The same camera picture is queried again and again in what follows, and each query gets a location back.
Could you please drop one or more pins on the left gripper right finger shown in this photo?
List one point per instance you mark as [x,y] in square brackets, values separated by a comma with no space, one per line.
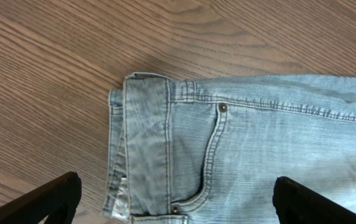
[297,204]

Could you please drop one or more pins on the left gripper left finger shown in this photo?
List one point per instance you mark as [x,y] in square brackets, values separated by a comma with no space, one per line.
[54,202]

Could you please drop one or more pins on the light blue denim shorts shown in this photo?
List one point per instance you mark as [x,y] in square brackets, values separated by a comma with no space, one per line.
[209,151]

